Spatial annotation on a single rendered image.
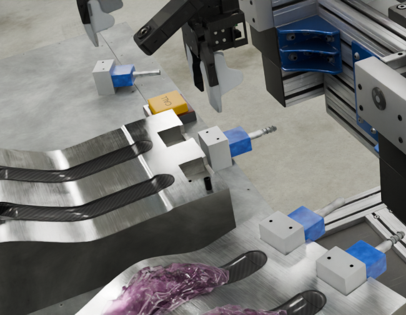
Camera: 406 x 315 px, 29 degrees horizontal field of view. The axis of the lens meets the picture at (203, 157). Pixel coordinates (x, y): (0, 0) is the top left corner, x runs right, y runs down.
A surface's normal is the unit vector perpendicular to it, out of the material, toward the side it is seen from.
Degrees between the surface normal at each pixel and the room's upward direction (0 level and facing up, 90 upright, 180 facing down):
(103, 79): 90
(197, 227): 90
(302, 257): 0
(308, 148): 0
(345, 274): 0
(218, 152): 90
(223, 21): 91
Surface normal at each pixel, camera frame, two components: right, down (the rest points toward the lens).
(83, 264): 0.34, 0.47
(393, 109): -0.92, 0.33
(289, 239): 0.60, 0.37
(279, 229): -0.17, -0.82
